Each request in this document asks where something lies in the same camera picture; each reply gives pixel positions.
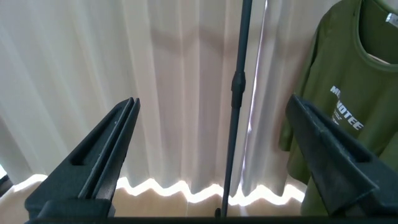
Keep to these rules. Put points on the black clothes rack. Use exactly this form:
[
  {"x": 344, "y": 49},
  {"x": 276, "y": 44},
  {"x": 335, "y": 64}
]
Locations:
[{"x": 237, "y": 87}]

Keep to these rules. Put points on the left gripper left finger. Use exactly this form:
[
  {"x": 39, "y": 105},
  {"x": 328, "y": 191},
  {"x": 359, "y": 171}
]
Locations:
[{"x": 62, "y": 193}]

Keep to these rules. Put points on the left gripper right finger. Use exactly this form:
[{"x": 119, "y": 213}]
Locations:
[{"x": 342, "y": 186}]

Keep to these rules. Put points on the beige curtain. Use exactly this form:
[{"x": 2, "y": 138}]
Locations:
[{"x": 124, "y": 77}]

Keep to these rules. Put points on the green printed shirt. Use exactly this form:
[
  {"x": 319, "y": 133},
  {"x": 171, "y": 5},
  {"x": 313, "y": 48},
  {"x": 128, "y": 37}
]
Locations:
[{"x": 335, "y": 62}]

